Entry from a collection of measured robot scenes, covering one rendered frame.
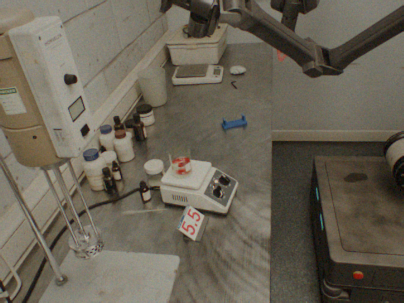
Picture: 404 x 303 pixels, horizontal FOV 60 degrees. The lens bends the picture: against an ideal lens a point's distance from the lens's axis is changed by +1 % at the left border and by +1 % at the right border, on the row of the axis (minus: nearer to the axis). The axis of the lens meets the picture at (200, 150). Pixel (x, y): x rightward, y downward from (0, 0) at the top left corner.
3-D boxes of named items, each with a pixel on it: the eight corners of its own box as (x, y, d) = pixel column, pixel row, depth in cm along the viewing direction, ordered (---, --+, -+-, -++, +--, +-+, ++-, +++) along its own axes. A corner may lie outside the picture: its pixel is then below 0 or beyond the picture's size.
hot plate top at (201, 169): (212, 165, 104) (212, 162, 104) (199, 190, 95) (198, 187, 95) (176, 160, 108) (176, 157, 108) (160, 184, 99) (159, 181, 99)
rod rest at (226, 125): (244, 120, 141) (243, 112, 139) (247, 123, 138) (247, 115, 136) (221, 125, 139) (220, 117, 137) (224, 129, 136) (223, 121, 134)
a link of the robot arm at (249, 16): (322, 43, 111) (327, 73, 108) (306, 51, 115) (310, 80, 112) (232, -26, 82) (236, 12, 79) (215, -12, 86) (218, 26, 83)
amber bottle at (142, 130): (139, 142, 134) (133, 118, 128) (134, 139, 137) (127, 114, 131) (149, 138, 136) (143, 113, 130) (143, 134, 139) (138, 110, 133)
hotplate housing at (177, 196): (238, 187, 106) (237, 166, 102) (226, 217, 96) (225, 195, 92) (173, 177, 114) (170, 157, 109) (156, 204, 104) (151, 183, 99)
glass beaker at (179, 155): (194, 166, 103) (191, 143, 99) (192, 180, 98) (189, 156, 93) (172, 167, 104) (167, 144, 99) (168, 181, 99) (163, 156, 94)
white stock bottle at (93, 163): (88, 182, 116) (76, 150, 109) (108, 175, 119) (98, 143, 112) (92, 194, 111) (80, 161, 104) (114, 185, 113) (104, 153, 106)
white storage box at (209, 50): (230, 45, 224) (228, 22, 216) (219, 65, 195) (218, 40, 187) (184, 47, 232) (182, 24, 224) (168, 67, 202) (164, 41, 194)
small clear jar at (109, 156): (106, 178, 117) (101, 162, 114) (101, 170, 122) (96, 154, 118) (122, 172, 119) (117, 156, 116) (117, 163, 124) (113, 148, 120)
